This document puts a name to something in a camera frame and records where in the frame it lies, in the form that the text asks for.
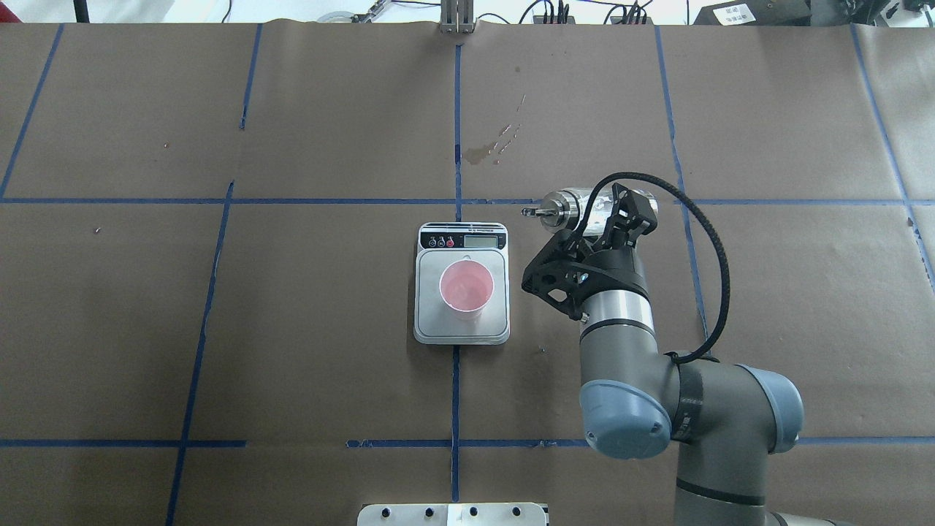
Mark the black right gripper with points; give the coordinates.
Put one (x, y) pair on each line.
(618, 264)

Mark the pink paper cup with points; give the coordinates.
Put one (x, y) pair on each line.
(466, 287)

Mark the white digital kitchen scale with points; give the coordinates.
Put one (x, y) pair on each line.
(438, 245)

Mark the aluminium frame post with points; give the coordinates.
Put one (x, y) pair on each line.
(457, 16)

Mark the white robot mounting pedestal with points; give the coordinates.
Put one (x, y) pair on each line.
(491, 513)

